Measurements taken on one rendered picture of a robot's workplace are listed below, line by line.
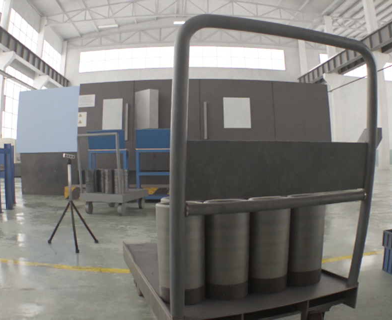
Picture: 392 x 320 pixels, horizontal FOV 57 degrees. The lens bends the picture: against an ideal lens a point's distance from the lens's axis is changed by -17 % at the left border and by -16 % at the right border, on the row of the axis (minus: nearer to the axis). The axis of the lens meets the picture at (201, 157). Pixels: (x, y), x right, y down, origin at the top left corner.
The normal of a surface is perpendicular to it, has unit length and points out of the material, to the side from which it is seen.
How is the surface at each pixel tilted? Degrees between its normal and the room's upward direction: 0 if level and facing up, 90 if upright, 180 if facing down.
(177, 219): 98
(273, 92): 86
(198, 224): 90
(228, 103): 86
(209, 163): 98
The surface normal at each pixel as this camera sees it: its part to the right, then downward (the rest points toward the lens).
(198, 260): 0.75, -0.01
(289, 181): 0.29, 0.14
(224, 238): -0.12, 0.00
